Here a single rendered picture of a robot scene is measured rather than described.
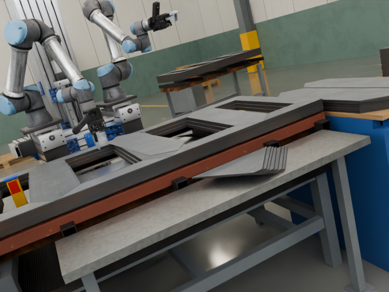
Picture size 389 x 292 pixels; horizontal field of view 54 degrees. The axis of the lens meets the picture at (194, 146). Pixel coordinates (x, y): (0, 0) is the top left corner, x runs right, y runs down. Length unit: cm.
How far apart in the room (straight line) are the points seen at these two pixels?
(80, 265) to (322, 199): 123
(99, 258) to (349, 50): 881
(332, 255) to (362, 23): 758
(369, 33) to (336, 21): 85
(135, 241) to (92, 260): 13
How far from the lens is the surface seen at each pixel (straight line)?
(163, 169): 150
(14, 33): 215
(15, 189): 201
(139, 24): 248
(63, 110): 263
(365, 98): 180
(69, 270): 120
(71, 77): 217
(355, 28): 942
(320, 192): 196
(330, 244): 210
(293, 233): 194
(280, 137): 175
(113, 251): 119
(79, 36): 1229
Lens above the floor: 127
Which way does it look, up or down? 15 degrees down
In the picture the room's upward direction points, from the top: 15 degrees counter-clockwise
